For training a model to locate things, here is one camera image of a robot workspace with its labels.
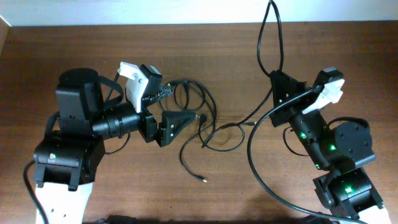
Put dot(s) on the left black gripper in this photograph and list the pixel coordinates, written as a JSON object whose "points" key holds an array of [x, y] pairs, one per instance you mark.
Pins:
{"points": [[160, 132]]}

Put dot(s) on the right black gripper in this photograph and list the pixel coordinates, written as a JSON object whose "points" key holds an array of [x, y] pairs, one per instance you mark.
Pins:
{"points": [[282, 81]]}

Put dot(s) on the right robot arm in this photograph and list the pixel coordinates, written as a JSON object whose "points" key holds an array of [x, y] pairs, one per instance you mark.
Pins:
{"points": [[341, 151]]}

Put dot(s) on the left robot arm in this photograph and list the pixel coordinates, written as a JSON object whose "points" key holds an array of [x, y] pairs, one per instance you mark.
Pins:
{"points": [[92, 109]]}

